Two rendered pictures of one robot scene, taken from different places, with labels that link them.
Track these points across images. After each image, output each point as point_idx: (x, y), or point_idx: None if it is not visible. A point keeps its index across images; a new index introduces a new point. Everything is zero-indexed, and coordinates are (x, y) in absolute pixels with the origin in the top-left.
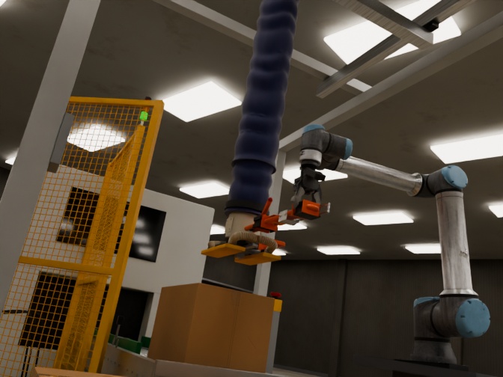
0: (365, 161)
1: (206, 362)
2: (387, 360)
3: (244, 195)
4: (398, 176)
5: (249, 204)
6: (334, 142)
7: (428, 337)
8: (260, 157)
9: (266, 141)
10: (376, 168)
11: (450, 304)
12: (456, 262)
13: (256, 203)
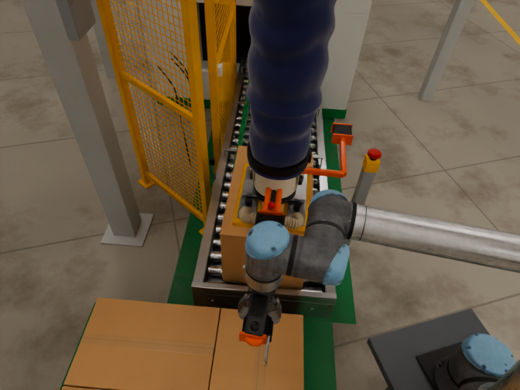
0: (418, 234)
1: (242, 276)
2: (387, 378)
3: (258, 157)
4: (492, 264)
5: (265, 171)
6: (299, 276)
7: (455, 381)
8: (275, 109)
9: (285, 80)
10: (436, 251)
11: None
12: None
13: (275, 169)
